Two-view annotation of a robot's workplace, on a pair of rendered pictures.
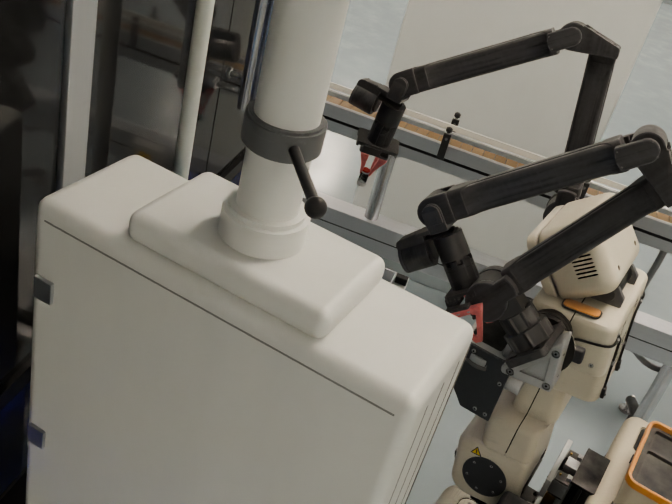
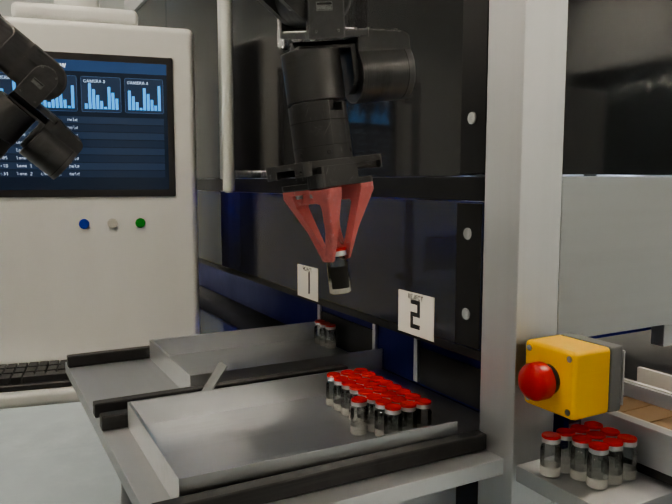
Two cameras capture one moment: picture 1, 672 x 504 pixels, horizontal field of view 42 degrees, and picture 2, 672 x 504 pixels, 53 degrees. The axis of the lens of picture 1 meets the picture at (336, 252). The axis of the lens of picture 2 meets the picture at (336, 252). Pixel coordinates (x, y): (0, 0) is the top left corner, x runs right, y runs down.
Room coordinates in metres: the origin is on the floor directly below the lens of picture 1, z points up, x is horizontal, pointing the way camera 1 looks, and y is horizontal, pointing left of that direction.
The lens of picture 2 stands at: (2.41, -0.43, 1.20)
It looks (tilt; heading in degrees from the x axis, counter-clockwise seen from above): 6 degrees down; 142
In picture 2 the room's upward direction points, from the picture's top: straight up
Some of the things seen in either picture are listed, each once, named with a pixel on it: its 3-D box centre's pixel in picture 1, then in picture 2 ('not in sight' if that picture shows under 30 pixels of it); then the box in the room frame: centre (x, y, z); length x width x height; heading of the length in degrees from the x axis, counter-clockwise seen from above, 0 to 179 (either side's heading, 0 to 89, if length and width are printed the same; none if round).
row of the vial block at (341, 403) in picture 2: not in sight; (361, 405); (1.75, 0.14, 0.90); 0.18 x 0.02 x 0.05; 169
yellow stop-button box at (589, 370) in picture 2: not in sight; (570, 374); (2.01, 0.21, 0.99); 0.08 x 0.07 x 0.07; 80
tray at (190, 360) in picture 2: not in sight; (262, 353); (1.41, 0.19, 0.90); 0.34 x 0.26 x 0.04; 80
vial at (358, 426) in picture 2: not in sight; (359, 415); (1.78, 0.11, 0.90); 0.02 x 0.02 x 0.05
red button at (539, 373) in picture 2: not in sight; (540, 380); (2.00, 0.16, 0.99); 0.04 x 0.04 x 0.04; 80
